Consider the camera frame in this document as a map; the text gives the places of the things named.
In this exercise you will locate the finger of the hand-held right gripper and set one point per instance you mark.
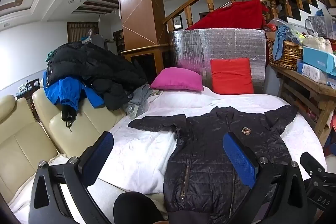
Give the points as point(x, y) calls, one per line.
point(313, 165)

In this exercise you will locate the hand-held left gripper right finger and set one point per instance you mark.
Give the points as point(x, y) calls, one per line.
point(239, 161)

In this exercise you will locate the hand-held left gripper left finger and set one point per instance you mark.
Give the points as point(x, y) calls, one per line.
point(101, 153)

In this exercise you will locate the black quilted jacket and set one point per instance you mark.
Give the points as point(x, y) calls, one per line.
point(204, 155)

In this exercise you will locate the white blanket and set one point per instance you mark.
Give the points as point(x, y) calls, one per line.
point(147, 150)

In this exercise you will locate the black garment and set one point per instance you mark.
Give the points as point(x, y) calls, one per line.
point(113, 95)

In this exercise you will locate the grey garment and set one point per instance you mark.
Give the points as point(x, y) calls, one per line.
point(139, 100)

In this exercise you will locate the person's dark trouser leg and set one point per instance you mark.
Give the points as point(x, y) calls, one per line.
point(136, 208)

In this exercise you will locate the wooden table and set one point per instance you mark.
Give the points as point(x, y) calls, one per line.
point(315, 92)

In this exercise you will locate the blue jacket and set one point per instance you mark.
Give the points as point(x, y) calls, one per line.
point(65, 90)

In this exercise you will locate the cream leather sofa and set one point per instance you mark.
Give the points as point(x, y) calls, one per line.
point(21, 140)

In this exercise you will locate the red pillow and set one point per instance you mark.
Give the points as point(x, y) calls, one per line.
point(231, 77)

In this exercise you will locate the black puffer coat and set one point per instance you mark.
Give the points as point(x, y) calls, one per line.
point(92, 64)

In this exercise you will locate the white tissue pack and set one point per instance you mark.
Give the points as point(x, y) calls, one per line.
point(312, 73)

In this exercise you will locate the dark wooden chair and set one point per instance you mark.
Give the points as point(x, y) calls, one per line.
point(32, 84)

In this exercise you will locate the pink pillow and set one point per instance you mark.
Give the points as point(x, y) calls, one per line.
point(176, 79)

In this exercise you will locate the blue cardboard box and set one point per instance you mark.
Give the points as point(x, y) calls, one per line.
point(317, 58)

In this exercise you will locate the wooden cabinet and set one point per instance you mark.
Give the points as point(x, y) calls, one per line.
point(147, 56)

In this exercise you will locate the grey refrigerator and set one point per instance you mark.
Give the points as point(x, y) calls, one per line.
point(97, 42)

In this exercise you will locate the wicker basket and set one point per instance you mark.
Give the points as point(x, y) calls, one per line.
point(286, 56)

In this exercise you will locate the silver foil insulation board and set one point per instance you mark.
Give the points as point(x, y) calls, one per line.
point(223, 43)

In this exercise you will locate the beige plastic bag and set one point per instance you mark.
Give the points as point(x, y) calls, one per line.
point(316, 43)

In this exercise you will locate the wooden lattice door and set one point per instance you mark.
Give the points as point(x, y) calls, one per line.
point(78, 31)

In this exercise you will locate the blue cloth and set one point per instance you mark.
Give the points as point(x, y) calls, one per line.
point(279, 40)

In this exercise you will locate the clear plastic bag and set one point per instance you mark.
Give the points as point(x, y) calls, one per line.
point(316, 26)

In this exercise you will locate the clear storage box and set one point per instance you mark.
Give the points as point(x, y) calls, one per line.
point(332, 22)

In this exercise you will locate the red blanket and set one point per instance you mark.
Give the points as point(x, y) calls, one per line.
point(236, 16)

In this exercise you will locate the framed picture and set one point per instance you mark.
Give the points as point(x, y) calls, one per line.
point(178, 22)

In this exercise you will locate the wooden pillar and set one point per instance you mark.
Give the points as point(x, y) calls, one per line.
point(136, 3)

